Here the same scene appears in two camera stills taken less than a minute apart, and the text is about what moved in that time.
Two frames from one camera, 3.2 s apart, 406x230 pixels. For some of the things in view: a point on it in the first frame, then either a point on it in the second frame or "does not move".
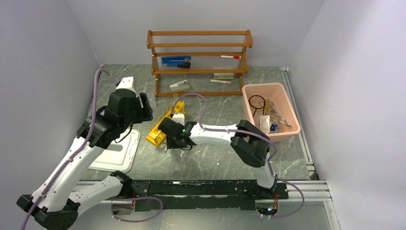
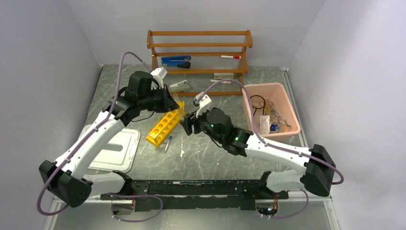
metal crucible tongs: [282, 120] does not move
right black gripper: [171, 144] -> [189, 120]
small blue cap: [273, 127] does not move
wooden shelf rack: [199, 52] does not move
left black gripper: [145, 113] -> [167, 103]
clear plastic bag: [265, 123] does not move
